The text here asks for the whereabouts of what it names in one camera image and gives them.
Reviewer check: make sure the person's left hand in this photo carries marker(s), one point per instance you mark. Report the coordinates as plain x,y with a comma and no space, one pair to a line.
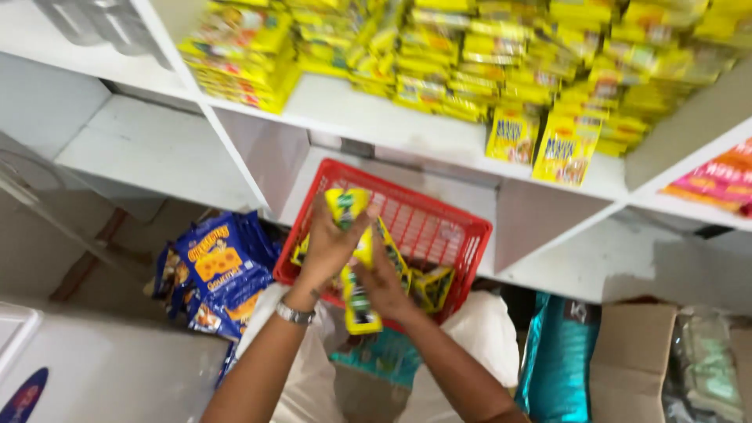
326,250

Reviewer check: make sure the person's right hand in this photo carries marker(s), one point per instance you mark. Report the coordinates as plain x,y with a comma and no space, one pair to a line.
385,285

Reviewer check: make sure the person's left fingers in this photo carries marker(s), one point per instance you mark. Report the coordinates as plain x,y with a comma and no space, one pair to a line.
359,230

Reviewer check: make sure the person's right fingers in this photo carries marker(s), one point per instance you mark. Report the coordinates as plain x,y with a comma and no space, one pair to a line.
370,273

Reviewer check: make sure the yellow packet green label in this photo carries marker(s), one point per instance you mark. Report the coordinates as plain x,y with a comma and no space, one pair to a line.
346,205

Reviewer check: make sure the long yellow packet strip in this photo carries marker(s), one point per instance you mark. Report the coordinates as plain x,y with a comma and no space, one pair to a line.
359,305

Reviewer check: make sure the red plastic basket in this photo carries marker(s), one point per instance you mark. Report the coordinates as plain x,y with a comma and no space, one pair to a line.
423,226

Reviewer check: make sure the yellow packet in basket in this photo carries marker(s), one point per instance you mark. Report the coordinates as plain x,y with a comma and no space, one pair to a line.
433,286

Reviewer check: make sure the teal packet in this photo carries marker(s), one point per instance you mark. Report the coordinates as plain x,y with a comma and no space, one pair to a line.
382,355

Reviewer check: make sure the silver wrist watch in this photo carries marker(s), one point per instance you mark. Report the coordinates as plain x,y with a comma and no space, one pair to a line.
295,315

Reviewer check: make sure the white shelf unit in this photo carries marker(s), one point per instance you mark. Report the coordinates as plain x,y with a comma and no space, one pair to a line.
376,132

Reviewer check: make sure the white plastic bag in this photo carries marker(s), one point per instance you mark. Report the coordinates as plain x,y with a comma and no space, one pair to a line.
476,344

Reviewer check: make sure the blue cheese snack bag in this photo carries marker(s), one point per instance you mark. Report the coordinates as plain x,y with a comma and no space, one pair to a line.
226,261

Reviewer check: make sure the shiny teal bag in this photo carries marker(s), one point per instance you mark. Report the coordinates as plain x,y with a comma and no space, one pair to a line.
558,358

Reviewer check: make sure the pile of yellow noodle packets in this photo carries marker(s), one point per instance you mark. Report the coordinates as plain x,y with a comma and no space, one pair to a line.
505,56

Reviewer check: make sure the brown cardboard box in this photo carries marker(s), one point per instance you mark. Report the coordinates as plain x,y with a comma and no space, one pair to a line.
631,364

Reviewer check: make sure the white chest freezer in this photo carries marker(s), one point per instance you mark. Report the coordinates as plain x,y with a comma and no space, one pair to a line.
106,370

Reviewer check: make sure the grey metal containers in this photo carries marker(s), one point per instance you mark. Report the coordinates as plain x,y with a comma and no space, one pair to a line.
103,26

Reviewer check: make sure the clear wrapped green packets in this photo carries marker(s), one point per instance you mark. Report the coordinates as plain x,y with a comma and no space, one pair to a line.
708,367

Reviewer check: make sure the stack of pink orange packets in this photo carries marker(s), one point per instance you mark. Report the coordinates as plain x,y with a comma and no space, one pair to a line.
714,179

